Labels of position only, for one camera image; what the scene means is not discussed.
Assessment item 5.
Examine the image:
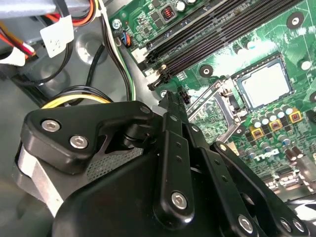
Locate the silver CPU green edge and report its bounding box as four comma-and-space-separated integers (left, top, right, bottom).
240, 63, 294, 109

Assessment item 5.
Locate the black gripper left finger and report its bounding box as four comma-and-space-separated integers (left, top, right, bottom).
21, 90, 196, 231

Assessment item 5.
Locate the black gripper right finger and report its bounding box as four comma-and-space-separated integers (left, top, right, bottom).
176, 94, 310, 237

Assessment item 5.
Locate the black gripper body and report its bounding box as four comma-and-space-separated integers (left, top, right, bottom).
50, 150, 238, 237

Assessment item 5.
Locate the metal socket cover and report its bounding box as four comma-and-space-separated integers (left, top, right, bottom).
187, 76, 245, 147

